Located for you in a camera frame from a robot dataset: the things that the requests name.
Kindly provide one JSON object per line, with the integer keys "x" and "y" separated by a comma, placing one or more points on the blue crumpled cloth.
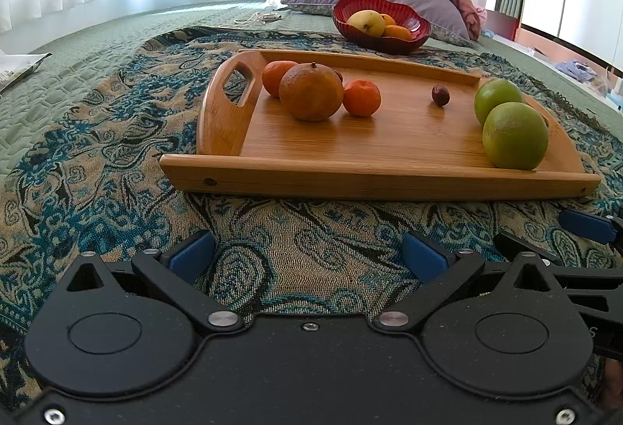
{"x": 577, "y": 69}

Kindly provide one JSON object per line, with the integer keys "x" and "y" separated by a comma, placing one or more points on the small orange loquat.
{"x": 388, "y": 19}
{"x": 397, "y": 32}

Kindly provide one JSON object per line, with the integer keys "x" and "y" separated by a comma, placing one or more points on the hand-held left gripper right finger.
{"x": 423, "y": 257}

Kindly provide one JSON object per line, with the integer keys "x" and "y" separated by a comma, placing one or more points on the yellow pear in bowl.
{"x": 365, "y": 23}

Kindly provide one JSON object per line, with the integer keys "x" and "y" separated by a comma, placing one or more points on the paisley patterned blanket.
{"x": 107, "y": 162}

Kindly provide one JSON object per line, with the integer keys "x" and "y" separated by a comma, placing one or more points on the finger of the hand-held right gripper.
{"x": 523, "y": 244}
{"x": 589, "y": 226}

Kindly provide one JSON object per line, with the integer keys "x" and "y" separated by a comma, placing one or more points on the green quilted bedspread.
{"x": 73, "y": 64}

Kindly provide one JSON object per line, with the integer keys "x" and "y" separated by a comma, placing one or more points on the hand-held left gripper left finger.
{"x": 192, "y": 257}

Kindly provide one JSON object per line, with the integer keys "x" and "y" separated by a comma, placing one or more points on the small green apple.
{"x": 494, "y": 96}

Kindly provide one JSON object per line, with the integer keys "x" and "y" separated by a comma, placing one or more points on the large green apple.
{"x": 515, "y": 136}

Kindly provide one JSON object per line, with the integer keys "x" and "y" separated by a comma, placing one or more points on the brownish orange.
{"x": 311, "y": 92}

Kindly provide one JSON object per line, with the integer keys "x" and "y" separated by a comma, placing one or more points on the wooden tray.
{"x": 404, "y": 133}

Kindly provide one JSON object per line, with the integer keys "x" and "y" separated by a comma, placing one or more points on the red glass bowl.
{"x": 384, "y": 43}

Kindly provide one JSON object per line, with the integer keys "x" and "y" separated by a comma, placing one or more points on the small tangerine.
{"x": 361, "y": 98}

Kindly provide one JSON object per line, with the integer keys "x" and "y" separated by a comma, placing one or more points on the white printed packet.
{"x": 19, "y": 67}

